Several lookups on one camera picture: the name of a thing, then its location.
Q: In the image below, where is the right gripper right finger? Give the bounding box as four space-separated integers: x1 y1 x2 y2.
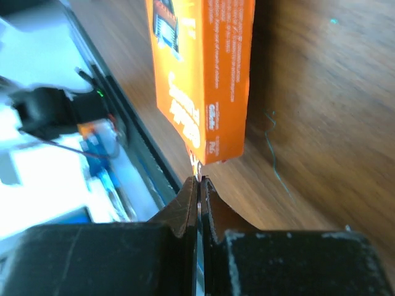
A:
200 178 394 295

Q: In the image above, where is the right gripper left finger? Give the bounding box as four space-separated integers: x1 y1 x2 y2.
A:
1 177 198 295

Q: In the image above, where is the orange Gillette razor pack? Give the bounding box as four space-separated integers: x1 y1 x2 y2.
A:
146 0 255 179

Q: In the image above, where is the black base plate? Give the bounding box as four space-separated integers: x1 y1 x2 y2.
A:
70 1 182 200

